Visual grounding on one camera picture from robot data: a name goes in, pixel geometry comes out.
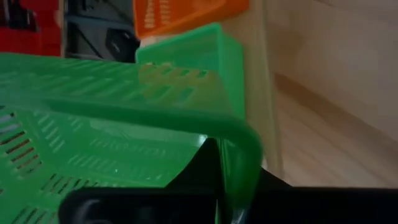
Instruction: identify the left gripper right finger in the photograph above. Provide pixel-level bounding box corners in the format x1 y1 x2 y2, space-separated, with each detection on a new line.
245 167 398 224

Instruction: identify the red object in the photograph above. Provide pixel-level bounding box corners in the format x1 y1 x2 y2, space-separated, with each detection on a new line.
0 0 62 57

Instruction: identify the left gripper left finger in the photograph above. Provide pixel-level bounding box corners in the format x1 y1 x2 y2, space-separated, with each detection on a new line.
58 136 224 224

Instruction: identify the green slotted plastic basket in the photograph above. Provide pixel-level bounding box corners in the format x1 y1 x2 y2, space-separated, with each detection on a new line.
0 52 264 224
135 23 246 119

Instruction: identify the orange slotted plastic basket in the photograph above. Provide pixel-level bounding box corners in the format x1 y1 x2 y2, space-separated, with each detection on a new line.
132 0 249 40

